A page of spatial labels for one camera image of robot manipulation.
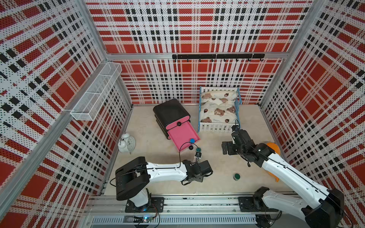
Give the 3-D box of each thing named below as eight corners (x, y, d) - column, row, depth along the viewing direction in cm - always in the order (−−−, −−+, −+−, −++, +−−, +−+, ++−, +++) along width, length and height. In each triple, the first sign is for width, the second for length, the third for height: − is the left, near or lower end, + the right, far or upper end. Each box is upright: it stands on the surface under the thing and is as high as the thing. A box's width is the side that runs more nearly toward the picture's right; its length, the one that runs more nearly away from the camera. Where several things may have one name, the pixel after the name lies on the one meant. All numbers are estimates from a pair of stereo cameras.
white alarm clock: (124, 155, 94) (116, 146, 85) (128, 142, 101) (121, 132, 91) (132, 155, 94) (125, 146, 84) (136, 142, 101) (130, 132, 91)
